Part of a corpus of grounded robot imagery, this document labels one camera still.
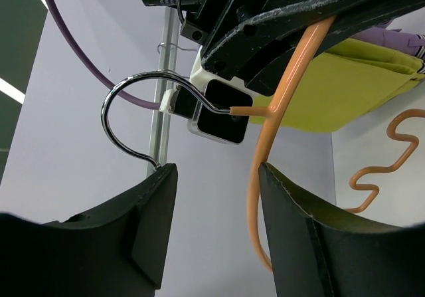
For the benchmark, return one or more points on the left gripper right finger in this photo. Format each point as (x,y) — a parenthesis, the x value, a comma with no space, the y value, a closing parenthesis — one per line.
(319,249)

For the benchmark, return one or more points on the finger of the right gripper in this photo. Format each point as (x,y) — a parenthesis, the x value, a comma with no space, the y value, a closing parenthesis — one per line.
(223,54)
(281,45)

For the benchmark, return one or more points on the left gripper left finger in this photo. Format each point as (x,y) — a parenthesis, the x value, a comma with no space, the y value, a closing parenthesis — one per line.
(117,248)

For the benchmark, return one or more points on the orange hanger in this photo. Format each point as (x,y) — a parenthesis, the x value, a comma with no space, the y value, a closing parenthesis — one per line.
(273,114)

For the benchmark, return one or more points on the yellow trousers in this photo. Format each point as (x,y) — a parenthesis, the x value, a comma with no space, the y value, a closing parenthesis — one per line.
(347,81)

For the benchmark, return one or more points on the purple trousers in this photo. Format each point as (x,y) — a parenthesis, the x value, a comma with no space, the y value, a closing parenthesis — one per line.
(408,43)

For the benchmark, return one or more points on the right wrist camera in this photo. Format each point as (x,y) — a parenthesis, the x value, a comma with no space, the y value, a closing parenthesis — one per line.
(213,121)

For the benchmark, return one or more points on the aluminium hanging rail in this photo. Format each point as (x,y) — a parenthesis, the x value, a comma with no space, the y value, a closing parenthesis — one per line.
(160,122)

